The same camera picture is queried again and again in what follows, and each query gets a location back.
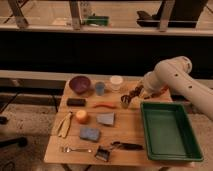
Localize green plastic tray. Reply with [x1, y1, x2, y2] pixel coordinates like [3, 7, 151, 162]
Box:
[140, 102, 203, 162]

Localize yellow apple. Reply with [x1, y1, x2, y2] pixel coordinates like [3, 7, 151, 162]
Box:
[75, 110, 89, 124]

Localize green box on shelf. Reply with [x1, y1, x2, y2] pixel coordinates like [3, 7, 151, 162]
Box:
[85, 15, 109, 26]

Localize light blue cloth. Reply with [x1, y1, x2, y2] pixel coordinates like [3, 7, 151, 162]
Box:
[97, 113, 115, 125]

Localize dark red grape bunch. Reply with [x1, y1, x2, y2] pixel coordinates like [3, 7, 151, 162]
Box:
[124, 85, 143, 101]

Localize black rectangular block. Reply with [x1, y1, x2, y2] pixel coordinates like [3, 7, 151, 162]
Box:
[67, 98, 86, 106]

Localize wooden table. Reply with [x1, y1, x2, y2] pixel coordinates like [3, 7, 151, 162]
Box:
[44, 81, 195, 168]

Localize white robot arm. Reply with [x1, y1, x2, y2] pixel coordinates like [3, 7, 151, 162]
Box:
[141, 56, 213, 121]

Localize blue cup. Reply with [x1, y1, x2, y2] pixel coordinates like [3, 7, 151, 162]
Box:
[95, 82, 105, 96]

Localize banana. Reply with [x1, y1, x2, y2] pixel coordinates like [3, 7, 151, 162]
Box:
[57, 112, 73, 138]

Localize dark handled tool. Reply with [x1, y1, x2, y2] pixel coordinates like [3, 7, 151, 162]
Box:
[110, 141, 144, 150]

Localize orange carrot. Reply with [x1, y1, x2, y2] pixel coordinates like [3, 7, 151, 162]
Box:
[93, 103, 116, 109]

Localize black binder clip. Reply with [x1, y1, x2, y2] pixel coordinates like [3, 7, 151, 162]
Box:
[95, 146, 110, 162]

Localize red bowl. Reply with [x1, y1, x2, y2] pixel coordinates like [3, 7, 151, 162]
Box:
[151, 87, 168, 99]

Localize blue sponge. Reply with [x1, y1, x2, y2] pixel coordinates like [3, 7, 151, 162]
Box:
[79, 127, 100, 142]

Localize small metal cup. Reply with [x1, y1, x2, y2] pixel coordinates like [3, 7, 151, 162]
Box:
[121, 95, 131, 108]

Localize purple bowl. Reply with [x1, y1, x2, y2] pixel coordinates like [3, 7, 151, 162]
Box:
[69, 76, 91, 94]

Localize white cup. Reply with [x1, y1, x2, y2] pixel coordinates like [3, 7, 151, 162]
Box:
[110, 75, 123, 91]

